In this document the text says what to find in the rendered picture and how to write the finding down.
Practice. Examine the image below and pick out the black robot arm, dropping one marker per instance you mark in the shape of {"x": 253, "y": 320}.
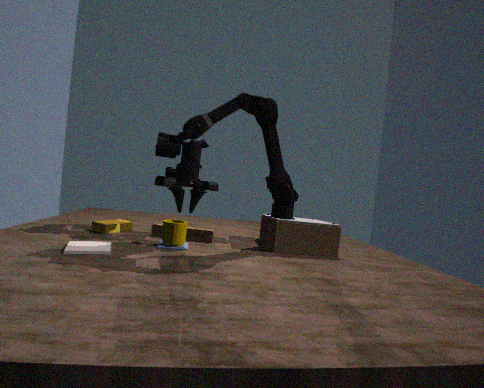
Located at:
{"x": 266, "y": 113}

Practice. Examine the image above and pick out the yellow cup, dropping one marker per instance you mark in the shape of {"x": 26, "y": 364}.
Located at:
{"x": 174, "y": 232}

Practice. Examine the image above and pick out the orange flat bar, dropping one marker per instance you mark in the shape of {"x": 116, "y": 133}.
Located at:
{"x": 192, "y": 234}

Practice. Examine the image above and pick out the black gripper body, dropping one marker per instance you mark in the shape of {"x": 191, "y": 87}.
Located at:
{"x": 189, "y": 171}

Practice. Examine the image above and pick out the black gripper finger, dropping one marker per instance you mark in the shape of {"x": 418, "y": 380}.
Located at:
{"x": 195, "y": 197}
{"x": 178, "y": 195}

